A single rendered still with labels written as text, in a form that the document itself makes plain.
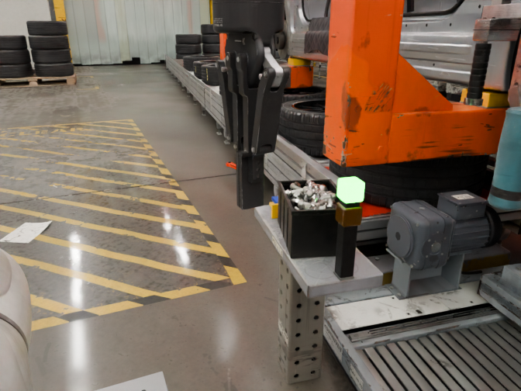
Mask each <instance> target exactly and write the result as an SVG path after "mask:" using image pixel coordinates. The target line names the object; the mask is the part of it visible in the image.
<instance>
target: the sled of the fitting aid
mask: <svg viewBox="0 0 521 391"><path fill-rule="evenodd" d="M502 272H503V270H501V271H500V272H491V273H487V274H482V275H481V278H480V282H479V286H478V292H477V294H478V295H479V296H481V297H482V298H483V299H485V300H486V301H487V302H489V303H490V304H492V305H493V306H494V307H495V308H496V309H497V310H499V311H500V312H502V313H503V314H505V315H506V316H507V317H508V318H509V319H510V320H512V321H513V322H515V323H516V324H518V325H519V326H520V327H521V290H519V289H517V288H516V287H515V286H514V285H512V284H510V283H509V282H507V281H506V280H505V279H503V278H502Z"/></svg>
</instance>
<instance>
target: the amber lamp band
mask: <svg viewBox="0 0 521 391"><path fill-rule="evenodd" d="M362 211H363V208H362V207H361V206H358V207H350V208H345V207H344V206H343V205H341V204H340V202H338V203H337V204H336V218H335V219H336V221H337V222H338V223H339V224H340V225H341V226H342V227H355V226H360V225H361V220H362Z"/></svg>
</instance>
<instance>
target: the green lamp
mask: <svg viewBox="0 0 521 391"><path fill-rule="evenodd" d="M364 187H365V184H364V182H362V181H361V180H360V179H359V178H357V177H348V178H339V179H338V184H337V197H338V198H340V199H341V200H342V201H343V202H345V203H352V202H362V201H363V200H364Z"/></svg>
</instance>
